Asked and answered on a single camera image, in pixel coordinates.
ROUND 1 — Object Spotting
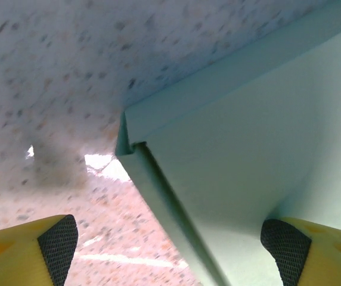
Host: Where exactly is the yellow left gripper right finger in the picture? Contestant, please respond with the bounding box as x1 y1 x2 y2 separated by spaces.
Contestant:
261 216 341 286

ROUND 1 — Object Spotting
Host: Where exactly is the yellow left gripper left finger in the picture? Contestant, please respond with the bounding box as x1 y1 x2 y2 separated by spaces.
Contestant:
0 214 79 286

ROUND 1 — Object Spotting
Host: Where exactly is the green paper box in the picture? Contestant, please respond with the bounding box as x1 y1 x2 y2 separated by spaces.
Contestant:
115 0 341 286

